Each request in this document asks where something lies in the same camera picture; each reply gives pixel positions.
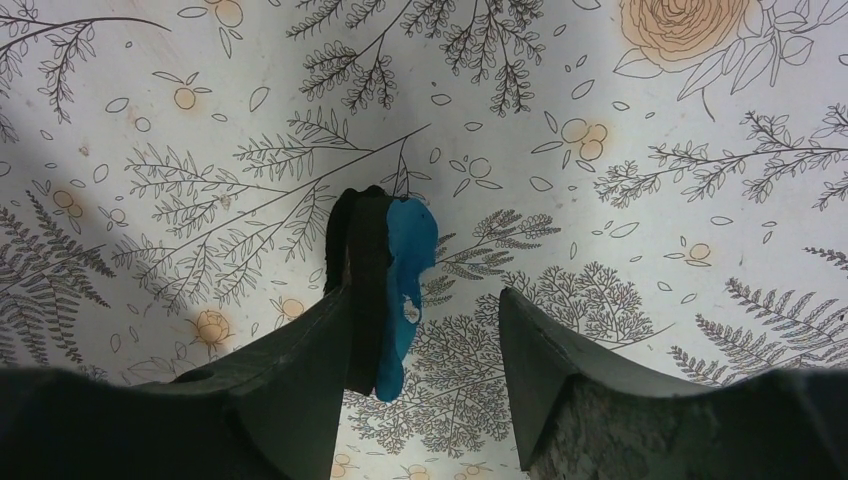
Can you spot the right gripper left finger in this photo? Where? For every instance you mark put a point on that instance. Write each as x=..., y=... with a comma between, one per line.
x=269, y=410

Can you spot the floral table mat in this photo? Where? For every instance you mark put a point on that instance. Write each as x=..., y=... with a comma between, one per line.
x=666, y=207

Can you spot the blue and black eraser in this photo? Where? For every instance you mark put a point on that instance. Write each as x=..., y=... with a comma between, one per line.
x=378, y=246

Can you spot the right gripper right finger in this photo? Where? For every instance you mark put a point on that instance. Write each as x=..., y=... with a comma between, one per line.
x=581, y=411

